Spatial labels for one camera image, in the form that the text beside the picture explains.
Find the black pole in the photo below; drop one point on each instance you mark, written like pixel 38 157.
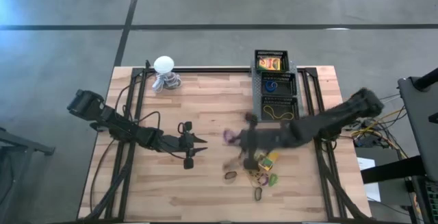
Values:
pixel 426 79

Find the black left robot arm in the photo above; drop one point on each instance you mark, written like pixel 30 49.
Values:
pixel 116 124

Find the grey perforated metal shelf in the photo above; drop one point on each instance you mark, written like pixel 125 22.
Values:
pixel 256 87

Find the black aluminium table frame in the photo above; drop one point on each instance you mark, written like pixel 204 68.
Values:
pixel 222 70

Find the white paper sheet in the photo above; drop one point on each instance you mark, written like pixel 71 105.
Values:
pixel 373 193

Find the grey metal stand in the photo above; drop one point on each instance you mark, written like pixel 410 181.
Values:
pixel 20 142

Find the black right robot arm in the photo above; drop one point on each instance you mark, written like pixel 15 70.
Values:
pixel 335 118

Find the computer screen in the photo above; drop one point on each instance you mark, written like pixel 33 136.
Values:
pixel 433 196

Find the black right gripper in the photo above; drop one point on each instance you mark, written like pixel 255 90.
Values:
pixel 267 136

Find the white mushroom lamp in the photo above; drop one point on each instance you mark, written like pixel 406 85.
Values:
pixel 163 64

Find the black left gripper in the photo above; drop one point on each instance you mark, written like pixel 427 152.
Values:
pixel 171 142

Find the black flat bar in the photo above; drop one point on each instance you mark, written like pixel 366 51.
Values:
pixel 393 170

